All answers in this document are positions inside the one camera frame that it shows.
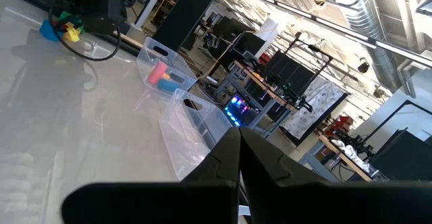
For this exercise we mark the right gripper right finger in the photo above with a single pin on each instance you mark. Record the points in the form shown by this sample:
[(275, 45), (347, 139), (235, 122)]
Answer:
[(320, 203)]

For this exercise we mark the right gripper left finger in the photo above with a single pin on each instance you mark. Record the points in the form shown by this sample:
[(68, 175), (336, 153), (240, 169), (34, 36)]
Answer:
[(152, 203)]

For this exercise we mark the blue wooden cylinder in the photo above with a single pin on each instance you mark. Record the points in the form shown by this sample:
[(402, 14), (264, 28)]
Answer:
[(168, 86)]

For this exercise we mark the red wooden cylinder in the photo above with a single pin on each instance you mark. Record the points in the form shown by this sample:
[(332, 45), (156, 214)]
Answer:
[(157, 73)]

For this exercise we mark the black distant robot arm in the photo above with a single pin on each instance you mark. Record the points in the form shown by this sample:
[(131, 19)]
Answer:
[(297, 101)]

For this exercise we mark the green wooden block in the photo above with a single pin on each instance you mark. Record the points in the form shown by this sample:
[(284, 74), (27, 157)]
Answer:
[(65, 15)]

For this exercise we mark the yellow wooden block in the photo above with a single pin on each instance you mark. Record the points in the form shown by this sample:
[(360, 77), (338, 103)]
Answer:
[(72, 35)]

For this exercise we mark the crumpled white cloth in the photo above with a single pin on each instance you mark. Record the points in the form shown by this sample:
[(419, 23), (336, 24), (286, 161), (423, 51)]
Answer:
[(351, 154)]

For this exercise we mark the wooden workbench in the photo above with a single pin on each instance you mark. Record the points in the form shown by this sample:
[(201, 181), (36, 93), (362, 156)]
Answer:
[(324, 141), (260, 82)]

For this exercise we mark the clear plastic bin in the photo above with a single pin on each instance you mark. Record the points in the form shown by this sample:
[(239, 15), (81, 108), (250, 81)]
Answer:
[(148, 53), (182, 143)]

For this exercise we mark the red storage bins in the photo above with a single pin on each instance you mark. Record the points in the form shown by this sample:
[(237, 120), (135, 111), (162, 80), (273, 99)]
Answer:
[(342, 124)]

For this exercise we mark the black flat panel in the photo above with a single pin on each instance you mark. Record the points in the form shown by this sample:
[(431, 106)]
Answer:
[(401, 156)]

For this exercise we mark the patterned white cloth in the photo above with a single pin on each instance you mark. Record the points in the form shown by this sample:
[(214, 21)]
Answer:
[(317, 109)]

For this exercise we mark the computer with coloured lights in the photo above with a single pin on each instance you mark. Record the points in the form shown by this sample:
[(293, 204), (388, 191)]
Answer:
[(236, 111)]

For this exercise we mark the black square pillar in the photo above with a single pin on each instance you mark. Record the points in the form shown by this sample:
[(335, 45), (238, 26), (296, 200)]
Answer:
[(189, 11)]

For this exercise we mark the black partition panel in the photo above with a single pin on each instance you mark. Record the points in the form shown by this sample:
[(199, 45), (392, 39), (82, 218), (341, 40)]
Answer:
[(290, 72)]

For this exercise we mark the long silver ceiling pipe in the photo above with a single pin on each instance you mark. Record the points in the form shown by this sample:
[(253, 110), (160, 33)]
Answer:
[(337, 26)]

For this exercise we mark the white post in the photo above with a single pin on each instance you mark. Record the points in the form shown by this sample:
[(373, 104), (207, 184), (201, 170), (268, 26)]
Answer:
[(148, 8)]

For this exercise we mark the black frame rig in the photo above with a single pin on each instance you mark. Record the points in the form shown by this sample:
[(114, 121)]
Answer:
[(314, 48)]

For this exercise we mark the corrugated silver air duct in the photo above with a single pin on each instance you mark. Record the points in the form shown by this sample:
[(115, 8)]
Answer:
[(364, 15)]

